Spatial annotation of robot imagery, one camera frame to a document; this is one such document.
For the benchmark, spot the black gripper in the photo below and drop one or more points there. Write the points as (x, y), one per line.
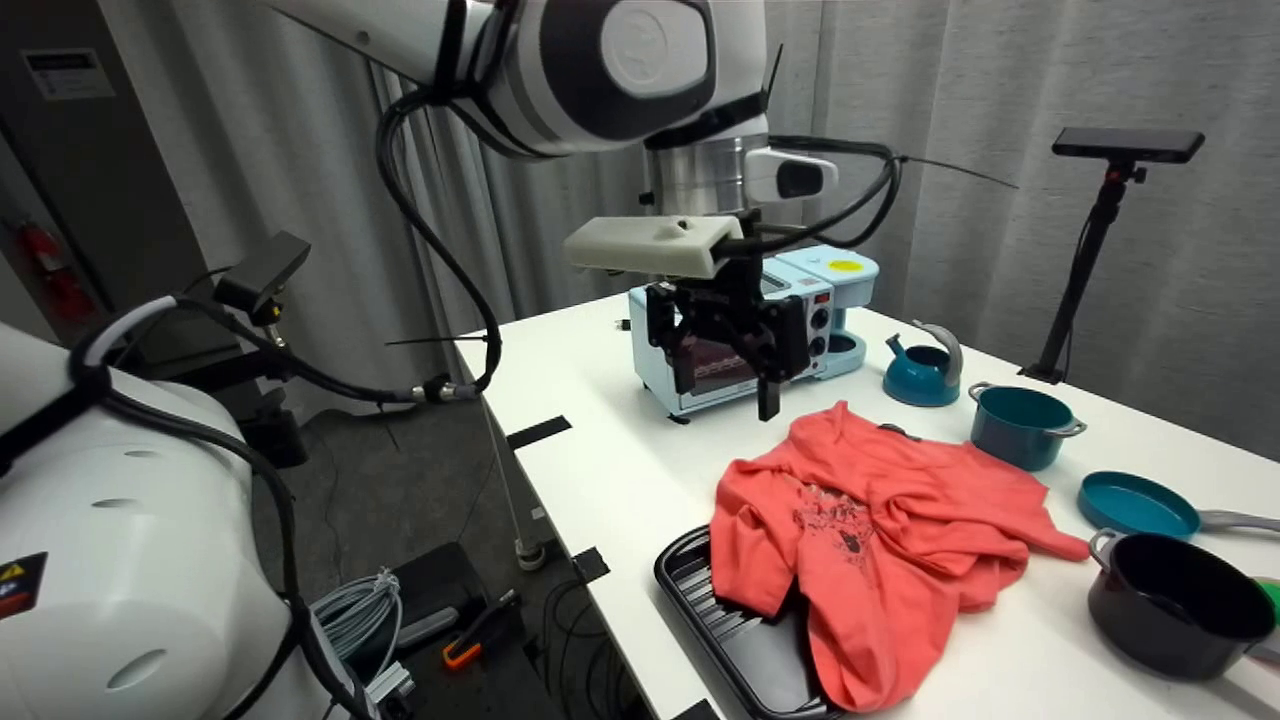
(724, 312)

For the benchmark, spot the red cloth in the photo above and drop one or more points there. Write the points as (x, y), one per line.
(882, 535)

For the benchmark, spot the light blue toaster oven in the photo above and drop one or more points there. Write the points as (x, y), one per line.
(841, 286)

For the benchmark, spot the black tape strip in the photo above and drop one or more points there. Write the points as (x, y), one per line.
(539, 428)
(595, 565)

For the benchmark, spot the teal toy kettle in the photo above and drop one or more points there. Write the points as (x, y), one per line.
(920, 381)

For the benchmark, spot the black ridged tray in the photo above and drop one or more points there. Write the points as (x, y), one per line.
(747, 641)

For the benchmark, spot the teal toy pot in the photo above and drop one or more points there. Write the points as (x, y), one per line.
(1021, 425)

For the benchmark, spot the black tripod stand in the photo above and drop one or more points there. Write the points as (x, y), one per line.
(1085, 266)

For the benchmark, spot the teal plate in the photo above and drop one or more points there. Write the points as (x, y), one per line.
(1134, 506)

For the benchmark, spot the black mounted device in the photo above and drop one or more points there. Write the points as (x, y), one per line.
(267, 266)

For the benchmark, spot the black pot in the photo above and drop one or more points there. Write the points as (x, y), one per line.
(1173, 607)

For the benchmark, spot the green toy object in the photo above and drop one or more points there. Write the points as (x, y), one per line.
(1270, 602)

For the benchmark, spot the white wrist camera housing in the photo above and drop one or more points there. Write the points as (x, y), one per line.
(655, 247)

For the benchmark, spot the black camera bar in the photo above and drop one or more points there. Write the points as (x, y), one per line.
(1126, 144)

